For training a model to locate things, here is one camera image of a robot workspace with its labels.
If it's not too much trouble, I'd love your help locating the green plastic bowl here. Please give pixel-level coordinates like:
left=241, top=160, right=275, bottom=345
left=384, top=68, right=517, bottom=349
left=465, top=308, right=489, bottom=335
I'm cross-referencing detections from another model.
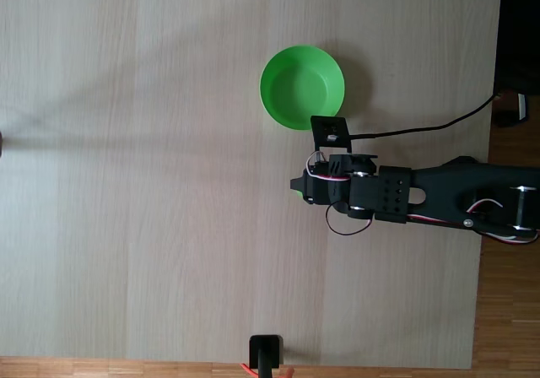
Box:
left=258, top=45, right=346, bottom=132

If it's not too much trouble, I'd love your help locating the black table clamp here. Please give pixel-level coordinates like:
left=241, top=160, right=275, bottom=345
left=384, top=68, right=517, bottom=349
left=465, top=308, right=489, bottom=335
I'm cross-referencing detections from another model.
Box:
left=248, top=333, right=284, bottom=378

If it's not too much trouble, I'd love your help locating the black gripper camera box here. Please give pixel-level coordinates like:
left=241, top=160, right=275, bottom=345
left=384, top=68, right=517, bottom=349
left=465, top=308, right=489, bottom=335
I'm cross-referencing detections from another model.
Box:
left=310, top=115, right=353, bottom=154

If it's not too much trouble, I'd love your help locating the black camera cable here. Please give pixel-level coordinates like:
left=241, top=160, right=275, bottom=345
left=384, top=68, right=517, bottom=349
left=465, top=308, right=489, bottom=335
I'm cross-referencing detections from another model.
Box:
left=348, top=94, right=500, bottom=140

